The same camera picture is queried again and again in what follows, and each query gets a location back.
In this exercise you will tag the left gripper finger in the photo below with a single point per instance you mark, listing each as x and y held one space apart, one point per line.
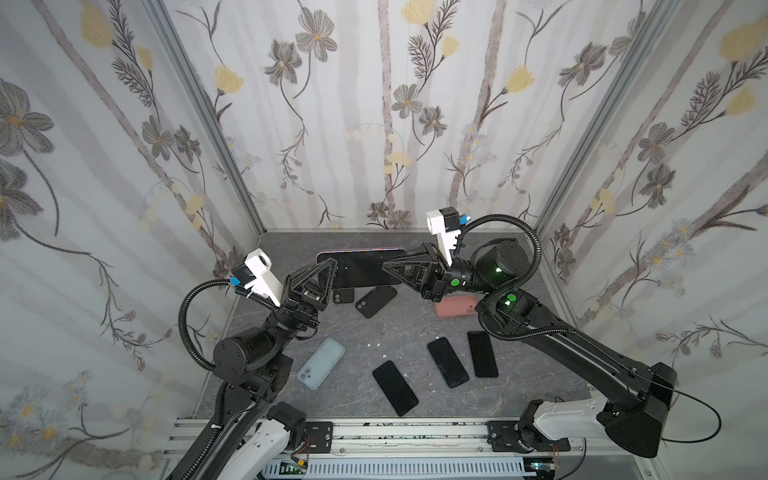
302 284
320 283

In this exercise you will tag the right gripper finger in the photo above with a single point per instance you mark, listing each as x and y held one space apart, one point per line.
428 254
413 273

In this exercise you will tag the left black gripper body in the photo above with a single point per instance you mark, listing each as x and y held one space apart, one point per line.
296 316

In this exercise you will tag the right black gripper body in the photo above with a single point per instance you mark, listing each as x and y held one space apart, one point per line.
432 280

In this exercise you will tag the black phone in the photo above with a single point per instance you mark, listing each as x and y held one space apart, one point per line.
361 268
448 362
482 354
395 388

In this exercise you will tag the black phone case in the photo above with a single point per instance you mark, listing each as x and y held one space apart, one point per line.
375 300
343 296

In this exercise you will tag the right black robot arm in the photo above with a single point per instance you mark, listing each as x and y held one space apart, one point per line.
634 399

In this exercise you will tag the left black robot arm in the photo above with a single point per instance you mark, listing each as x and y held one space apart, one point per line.
248 426

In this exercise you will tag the black phone case upright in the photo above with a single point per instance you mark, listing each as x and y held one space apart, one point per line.
343 296

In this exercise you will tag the pink phone case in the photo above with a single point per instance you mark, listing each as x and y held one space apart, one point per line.
456 306

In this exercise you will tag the light blue phone case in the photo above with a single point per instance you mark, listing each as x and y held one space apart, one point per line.
320 364

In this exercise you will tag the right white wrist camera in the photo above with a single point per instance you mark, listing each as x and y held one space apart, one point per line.
446 225

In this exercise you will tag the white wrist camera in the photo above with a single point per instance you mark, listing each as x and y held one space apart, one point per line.
255 275
446 225

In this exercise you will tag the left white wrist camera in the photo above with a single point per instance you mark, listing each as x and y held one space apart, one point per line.
255 275

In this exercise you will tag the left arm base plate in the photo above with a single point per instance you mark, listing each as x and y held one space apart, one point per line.
316 438

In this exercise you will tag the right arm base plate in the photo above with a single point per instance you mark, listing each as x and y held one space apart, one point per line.
517 437

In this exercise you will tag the white slotted cable duct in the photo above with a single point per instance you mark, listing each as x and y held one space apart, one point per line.
401 468

